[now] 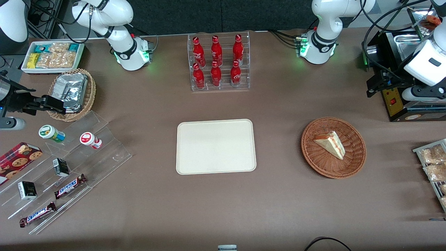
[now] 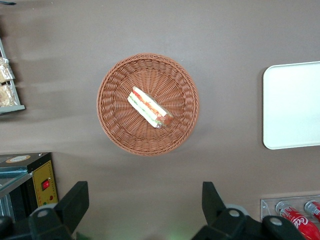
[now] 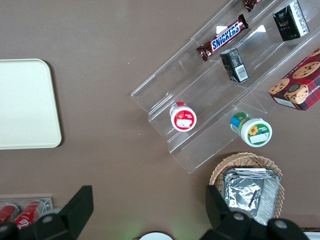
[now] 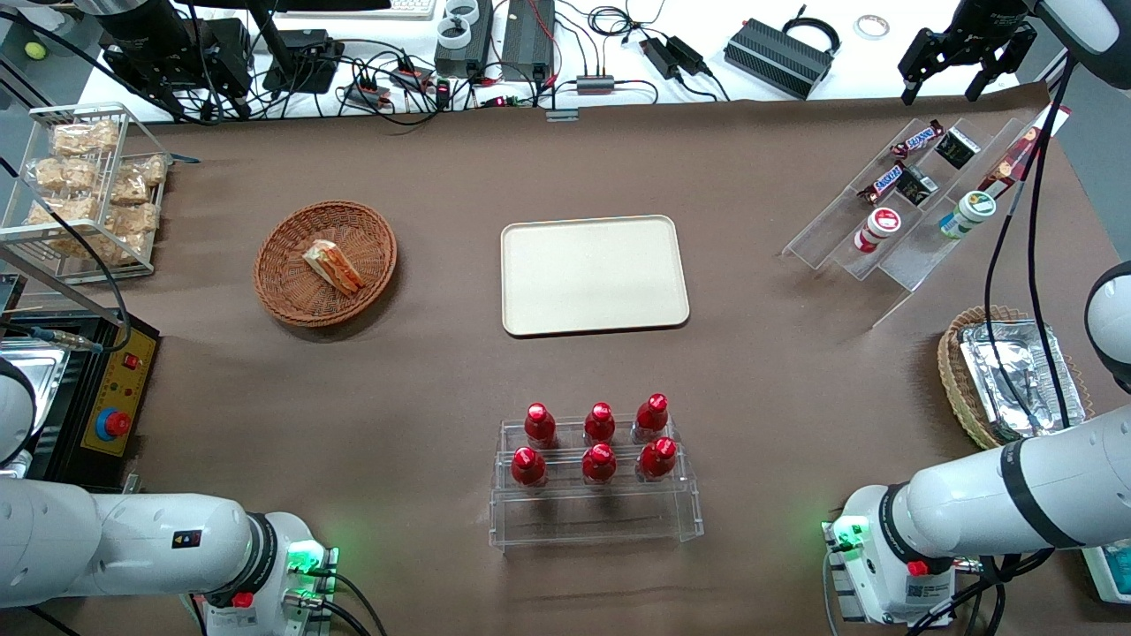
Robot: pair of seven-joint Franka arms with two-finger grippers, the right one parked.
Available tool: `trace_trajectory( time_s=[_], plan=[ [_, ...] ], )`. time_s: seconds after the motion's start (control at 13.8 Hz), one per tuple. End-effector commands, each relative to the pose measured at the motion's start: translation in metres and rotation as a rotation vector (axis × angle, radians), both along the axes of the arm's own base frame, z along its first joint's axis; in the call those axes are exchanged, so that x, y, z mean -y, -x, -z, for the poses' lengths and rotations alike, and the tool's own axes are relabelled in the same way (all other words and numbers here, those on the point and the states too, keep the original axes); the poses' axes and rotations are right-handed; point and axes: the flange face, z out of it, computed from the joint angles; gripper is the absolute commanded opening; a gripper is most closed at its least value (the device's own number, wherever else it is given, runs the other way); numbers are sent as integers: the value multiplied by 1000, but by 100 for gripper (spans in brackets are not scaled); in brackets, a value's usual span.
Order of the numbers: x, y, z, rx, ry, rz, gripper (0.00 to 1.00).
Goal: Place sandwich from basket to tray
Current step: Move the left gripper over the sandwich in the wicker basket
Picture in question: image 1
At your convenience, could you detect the silver foil packet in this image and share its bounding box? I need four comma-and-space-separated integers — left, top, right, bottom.
61, 83, 86, 114
52, 73, 88, 101

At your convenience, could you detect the red cola bottle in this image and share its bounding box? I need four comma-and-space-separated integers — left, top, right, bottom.
193, 37, 206, 67
211, 35, 223, 67
210, 61, 222, 87
193, 63, 205, 89
233, 34, 244, 66
230, 60, 242, 87

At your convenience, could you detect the white rectangular snack tray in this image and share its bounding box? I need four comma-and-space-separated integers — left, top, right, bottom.
21, 41, 85, 74

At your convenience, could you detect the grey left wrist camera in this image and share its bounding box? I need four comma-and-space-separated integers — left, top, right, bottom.
402, 85, 446, 102

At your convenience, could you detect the black machine with yellow panel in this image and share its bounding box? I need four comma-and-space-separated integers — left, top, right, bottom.
362, 30, 446, 122

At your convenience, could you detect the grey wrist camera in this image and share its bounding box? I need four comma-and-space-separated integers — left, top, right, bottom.
0, 117, 26, 130
402, 85, 446, 102

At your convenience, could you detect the black base cable bundle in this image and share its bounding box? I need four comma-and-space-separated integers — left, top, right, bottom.
268, 29, 302, 47

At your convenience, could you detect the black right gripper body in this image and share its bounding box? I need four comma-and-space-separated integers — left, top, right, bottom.
2, 81, 37, 115

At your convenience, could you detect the grey wire rack tray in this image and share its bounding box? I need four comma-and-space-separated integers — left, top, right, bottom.
413, 139, 446, 213

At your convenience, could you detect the grey metal frame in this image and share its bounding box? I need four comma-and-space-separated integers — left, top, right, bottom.
27, 0, 65, 39

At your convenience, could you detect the triangle sandwich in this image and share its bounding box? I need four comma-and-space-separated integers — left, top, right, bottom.
313, 131, 346, 160

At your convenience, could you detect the clear acrylic stepped stand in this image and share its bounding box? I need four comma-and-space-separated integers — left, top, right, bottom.
0, 111, 133, 235

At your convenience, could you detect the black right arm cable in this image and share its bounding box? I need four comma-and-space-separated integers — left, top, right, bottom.
33, 0, 93, 44

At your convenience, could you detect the brown snickers bar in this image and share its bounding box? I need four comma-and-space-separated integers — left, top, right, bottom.
19, 201, 57, 228
54, 174, 87, 200

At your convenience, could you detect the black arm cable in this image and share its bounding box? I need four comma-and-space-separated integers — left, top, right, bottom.
359, 0, 432, 84
33, 0, 93, 44

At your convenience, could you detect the red tartan cookie box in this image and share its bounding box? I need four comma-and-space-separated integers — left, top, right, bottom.
0, 142, 43, 186

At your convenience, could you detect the black looped cable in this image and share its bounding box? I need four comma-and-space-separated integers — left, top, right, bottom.
304, 237, 352, 251

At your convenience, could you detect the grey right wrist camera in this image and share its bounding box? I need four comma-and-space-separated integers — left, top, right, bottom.
0, 117, 26, 130

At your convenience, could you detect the clear bag of nuts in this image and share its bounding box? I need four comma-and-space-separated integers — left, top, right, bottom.
52, 51, 77, 69
36, 52, 56, 69
48, 42, 71, 54

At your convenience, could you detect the orange red object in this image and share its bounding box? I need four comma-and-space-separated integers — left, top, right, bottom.
420, 14, 443, 32

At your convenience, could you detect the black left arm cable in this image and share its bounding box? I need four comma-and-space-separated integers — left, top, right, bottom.
359, 0, 432, 84

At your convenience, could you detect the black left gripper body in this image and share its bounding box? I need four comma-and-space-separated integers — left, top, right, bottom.
383, 69, 417, 92

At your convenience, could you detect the light tan wicker basket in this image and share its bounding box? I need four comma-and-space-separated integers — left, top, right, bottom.
47, 68, 97, 122

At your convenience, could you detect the cream plastic tray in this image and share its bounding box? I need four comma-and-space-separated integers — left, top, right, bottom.
176, 119, 257, 175

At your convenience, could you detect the clear acrylic bottle rack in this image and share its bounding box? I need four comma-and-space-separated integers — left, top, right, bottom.
187, 31, 251, 92

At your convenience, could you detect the small black white carton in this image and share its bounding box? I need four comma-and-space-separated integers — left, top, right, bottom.
52, 158, 70, 177
17, 181, 38, 200

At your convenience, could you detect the green lid white cup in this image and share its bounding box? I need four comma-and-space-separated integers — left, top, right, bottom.
38, 124, 66, 143

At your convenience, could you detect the brown round wicker basket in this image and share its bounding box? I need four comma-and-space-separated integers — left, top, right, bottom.
301, 117, 367, 179

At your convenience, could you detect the red lid white cup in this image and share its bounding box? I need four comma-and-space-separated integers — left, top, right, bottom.
79, 132, 103, 150

